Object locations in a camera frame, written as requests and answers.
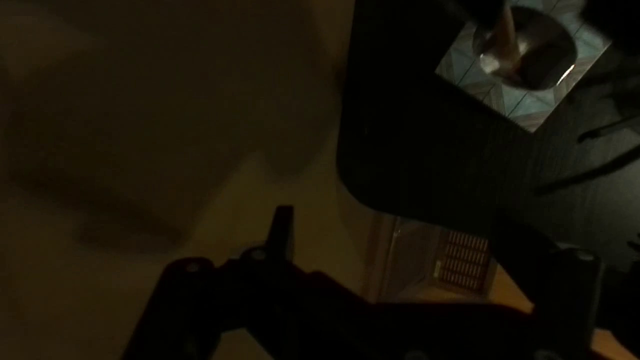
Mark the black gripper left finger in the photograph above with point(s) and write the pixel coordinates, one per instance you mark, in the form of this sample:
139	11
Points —
181	300

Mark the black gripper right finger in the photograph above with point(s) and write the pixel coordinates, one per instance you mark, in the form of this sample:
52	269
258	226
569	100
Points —
566	300

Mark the wooden spoon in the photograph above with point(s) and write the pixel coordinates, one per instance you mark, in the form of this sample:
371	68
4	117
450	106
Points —
506	40

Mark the floor vent grille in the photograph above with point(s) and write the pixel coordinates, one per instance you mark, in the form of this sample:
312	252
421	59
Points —
462	261

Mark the black metal tongs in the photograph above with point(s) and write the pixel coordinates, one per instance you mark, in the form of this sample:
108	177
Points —
586	172

